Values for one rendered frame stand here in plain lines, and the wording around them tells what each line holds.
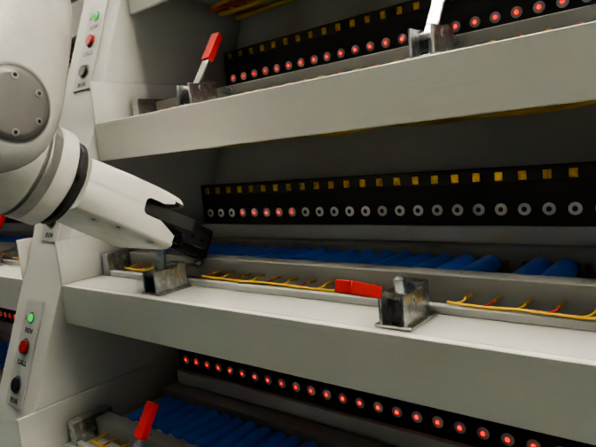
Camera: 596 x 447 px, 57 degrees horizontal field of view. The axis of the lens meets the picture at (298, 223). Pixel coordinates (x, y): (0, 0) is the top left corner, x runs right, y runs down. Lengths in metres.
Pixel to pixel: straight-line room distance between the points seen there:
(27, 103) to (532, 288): 0.34
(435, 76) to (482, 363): 0.20
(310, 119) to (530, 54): 0.18
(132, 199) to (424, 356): 0.27
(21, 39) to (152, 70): 0.41
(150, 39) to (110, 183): 0.35
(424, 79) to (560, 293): 0.17
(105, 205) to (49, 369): 0.28
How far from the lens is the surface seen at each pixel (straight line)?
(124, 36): 0.76
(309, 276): 0.49
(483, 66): 0.40
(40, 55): 0.39
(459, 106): 0.40
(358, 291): 0.33
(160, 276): 0.55
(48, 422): 0.71
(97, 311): 0.63
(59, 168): 0.46
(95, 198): 0.47
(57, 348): 0.70
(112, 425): 0.69
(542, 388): 0.34
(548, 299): 0.40
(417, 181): 0.56
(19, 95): 0.37
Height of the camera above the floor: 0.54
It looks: 9 degrees up
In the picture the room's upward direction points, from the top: 8 degrees clockwise
